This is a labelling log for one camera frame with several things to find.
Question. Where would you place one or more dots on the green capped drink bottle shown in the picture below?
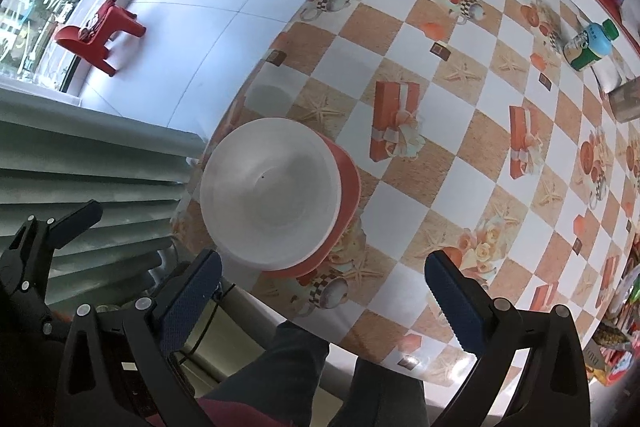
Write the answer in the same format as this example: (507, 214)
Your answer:
(590, 44)

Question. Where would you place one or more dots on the white chair seat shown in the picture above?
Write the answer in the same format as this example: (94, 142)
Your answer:
(240, 332)

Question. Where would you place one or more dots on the pale green radiator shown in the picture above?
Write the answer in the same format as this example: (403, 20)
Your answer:
(100, 147)

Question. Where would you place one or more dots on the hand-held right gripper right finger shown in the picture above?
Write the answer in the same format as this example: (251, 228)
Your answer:
(455, 307)

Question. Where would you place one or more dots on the checkered printed tablecloth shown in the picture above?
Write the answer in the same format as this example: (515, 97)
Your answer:
(450, 107)

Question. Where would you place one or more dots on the pile of snack packets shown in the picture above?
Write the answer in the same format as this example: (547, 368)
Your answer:
(617, 342)

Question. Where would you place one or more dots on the maroon garment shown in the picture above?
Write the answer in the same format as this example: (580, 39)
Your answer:
(235, 414)

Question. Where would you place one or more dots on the person's jeans leg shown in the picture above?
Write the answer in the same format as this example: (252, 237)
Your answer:
(385, 397)
(280, 367)

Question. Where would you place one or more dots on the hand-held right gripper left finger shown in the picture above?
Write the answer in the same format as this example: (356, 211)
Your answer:
(192, 302)

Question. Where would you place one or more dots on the red plastic stool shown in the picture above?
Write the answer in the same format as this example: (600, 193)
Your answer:
(100, 32)

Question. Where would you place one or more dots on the metal canister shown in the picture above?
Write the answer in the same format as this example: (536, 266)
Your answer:
(627, 102)

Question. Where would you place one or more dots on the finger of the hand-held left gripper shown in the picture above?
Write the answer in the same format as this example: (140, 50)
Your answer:
(25, 267)
(75, 222)

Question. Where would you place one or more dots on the white bowl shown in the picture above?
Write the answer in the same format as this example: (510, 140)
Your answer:
(270, 187)

